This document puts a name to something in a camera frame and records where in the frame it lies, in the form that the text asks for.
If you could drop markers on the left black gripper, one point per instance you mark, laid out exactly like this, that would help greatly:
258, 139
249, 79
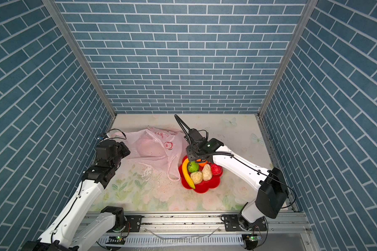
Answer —
121, 146

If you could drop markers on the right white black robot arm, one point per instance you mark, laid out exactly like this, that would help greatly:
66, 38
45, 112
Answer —
269, 184

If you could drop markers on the green fake fruit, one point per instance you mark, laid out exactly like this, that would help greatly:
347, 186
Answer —
193, 166

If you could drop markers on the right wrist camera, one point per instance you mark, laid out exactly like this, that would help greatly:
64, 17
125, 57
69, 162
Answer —
193, 137

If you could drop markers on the red flower-shaped bowl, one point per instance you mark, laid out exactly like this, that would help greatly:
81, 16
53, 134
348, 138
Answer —
204, 186

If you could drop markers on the yellow fake banana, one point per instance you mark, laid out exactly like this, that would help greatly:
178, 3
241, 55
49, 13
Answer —
186, 174

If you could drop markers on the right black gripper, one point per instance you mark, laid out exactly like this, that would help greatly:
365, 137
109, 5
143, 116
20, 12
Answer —
189, 155

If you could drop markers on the orange fake fruit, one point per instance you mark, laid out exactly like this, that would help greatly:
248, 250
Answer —
202, 162

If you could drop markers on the pink plastic bag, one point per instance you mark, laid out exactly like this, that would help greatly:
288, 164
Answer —
159, 149

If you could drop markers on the white cable duct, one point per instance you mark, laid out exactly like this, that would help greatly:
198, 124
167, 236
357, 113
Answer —
151, 240

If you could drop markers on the red fake apple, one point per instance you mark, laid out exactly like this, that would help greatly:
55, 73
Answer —
216, 170

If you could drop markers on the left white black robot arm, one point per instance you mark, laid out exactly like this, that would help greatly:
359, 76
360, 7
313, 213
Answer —
62, 234

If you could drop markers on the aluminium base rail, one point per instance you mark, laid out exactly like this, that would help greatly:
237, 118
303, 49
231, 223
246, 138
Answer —
294, 226

